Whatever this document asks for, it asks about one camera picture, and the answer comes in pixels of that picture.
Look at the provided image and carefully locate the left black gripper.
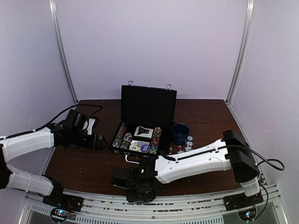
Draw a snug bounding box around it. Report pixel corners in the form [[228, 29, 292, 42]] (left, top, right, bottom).
[[70, 129, 108, 151]]

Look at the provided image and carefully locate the clear round dealer button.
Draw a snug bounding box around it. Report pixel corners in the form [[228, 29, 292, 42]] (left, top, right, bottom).
[[129, 141, 141, 152]]

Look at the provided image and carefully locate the playing card deck box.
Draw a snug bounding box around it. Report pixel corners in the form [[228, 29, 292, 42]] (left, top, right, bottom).
[[134, 126, 154, 138], [129, 140, 151, 153]]

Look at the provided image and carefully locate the black poker case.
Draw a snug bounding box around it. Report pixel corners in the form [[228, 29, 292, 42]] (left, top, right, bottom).
[[109, 85, 177, 158]]

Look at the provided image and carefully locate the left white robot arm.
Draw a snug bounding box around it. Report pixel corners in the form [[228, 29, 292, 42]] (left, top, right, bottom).
[[0, 123, 107, 207]]

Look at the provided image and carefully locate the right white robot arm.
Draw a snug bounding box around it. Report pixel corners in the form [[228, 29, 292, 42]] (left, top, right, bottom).
[[126, 130, 260, 206]]

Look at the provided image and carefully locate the left poker chip row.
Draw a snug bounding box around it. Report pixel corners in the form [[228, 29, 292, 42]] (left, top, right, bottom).
[[112, 123, 127, 148]]

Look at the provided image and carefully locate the poker chip row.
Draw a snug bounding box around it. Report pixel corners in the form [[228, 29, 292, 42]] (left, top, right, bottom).
[[120, 132, 132, 150], [112, 123, 127, 148], [149, 127, 162, 154]]

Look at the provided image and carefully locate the purple small blind button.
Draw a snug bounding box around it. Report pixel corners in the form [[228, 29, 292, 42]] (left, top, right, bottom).
[[141, 145, 151, 153]]

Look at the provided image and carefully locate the right poker chip row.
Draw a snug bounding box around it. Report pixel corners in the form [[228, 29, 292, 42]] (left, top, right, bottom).
[[149, 127, 162, 154]]

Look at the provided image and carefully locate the dark blue mug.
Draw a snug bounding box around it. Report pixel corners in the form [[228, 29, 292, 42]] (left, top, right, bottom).
[[172, 123, 190, 146]]

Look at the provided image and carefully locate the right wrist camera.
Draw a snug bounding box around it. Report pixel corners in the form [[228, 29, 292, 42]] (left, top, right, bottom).
[[111, 167, 139, 189]]

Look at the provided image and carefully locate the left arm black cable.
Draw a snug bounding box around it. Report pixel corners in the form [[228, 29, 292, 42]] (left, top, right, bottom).
[[0, 105, 103, 140]]

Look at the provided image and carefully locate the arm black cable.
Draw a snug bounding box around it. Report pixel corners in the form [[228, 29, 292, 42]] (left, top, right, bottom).
[[228, 144, 285, 210], [0, 105, 103, 140]]

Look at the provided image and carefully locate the aluminium front rail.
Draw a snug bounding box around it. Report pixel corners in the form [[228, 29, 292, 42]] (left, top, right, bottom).
[[17, 184, 291, 224]]

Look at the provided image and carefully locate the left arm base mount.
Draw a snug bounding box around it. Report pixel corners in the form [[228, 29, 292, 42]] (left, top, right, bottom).
[[43, 189, 84, 212]]

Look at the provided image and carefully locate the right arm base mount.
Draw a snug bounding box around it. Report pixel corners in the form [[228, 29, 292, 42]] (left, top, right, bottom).
[[223, 193, 263, 211]]

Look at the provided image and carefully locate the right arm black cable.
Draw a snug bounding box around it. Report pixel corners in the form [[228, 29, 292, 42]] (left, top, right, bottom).
[[228, 144, 285, 210]]

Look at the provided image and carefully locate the left aluminium frame post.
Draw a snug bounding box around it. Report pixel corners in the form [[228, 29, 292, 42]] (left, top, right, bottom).
[[49, 0, 78, 103]]

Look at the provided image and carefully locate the aluminium frame post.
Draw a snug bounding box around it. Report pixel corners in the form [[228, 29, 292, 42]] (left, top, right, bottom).
[[49, 0, 78, 103], [226, 0, 255, 105]]

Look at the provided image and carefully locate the right aluminium frame post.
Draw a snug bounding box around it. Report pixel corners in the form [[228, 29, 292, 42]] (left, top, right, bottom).
[[226, 0, 255, 105]]

